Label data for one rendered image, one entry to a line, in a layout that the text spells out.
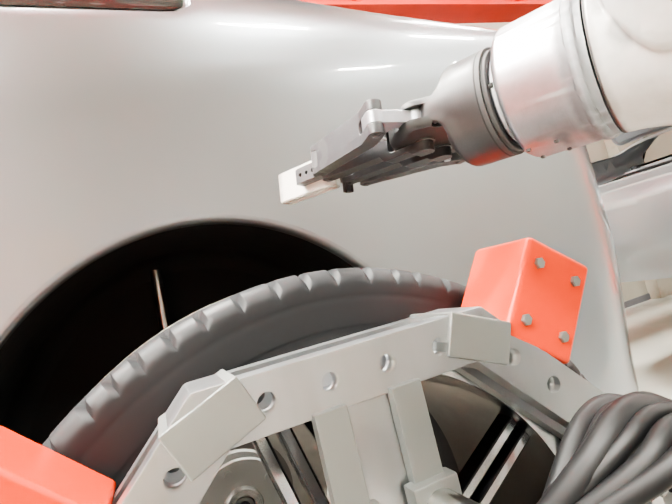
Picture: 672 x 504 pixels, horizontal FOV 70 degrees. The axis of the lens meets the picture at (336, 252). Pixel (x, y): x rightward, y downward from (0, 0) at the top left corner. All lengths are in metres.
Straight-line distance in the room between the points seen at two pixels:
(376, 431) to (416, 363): 0.06
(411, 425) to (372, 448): 0.03
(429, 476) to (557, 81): 0.26
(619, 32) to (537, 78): 0.04
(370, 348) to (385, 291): 0.11
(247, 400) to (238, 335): 0.09
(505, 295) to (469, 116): 0.16
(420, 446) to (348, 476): 0.06
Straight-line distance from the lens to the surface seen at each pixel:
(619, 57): 0.30
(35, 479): 0.33
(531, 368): 0.42
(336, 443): 0.33
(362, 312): 0.43
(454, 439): 0.74
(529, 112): 0.31
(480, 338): 0.39
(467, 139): 0.34
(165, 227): 0.79
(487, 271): 0.46
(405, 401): 0.35
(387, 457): 0.36
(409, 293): 0.45
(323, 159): 0.39
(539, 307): 0.43
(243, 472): 0.87
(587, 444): 0.36
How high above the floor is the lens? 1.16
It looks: 4 degrees up
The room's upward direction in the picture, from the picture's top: 14 degrees counter-clockwise
